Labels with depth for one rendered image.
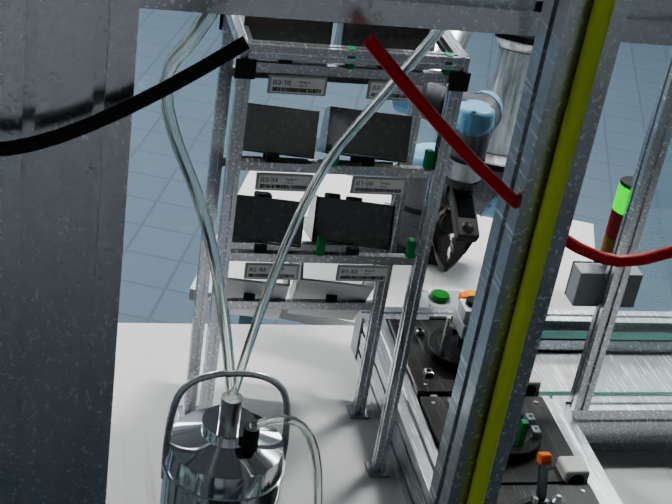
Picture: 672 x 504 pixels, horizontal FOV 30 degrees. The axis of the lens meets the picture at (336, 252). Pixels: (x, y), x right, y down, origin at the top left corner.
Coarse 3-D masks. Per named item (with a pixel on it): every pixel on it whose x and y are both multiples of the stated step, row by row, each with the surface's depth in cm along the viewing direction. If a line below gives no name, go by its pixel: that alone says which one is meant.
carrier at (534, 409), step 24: (432, 408) 227; (528, 408) 231; (432, 432) 222; (528, 432) 221; (552, 432) 226; (528, 456) 217; (552, 456) 219; (576, 456) 217; (504, 480) 212; (528, 480) 213; (552, 480) 214; (576, 480) 214
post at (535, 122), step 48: (576, 0) 86; (624, 0) 87; (576, 48) 88; (528, 96) 93; (528, 144) 93; (528, 192) 94; (576, 192) 95; (528, 240) 96; (480, 288) 102; (480, 336) 102; (528, 336) 101; (480, 384) 102; (480, 432) 105; (432, 480) 113
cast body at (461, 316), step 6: (462, 300) 238; (468, 300) 237; (462, 306) 237; (468, 306) 237; (456, 312) 241; (462, 312) 237; (468, 312) 236; (456, 318) 240; (462, 318) 237; (468, 318) 236; (456, 324) 240; (462, 324) 237; (462, 330) 237; (462, 336) 237
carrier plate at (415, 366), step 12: (396, 324) 249; (420, 324) 251; (432, 324) 251; (444, 324) 252; (396, 336) 246; (420, 336) 247; (420, 348) 243; (408, 360) 239; (420, 360) 239; (408, 372) 237; (420, 372) 236; (444, 372) 237; (420, 384) 233; (432, 384) 233; (444, 384) 234; (420, 396) 231; (444, 396) 232
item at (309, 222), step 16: (320, 208) 204; (336, 208) 205; (352, 208) 205; (368, 208) 205; (384, 208) 205; (304, 224) 229; (320, 224) 205; (336, 224) 205; (352, 224) 205; (368, 224) 205; (384, 224) 205; (336, 240) 205; (352, 240) 205; (368, 240) 206; (384, 240) 206
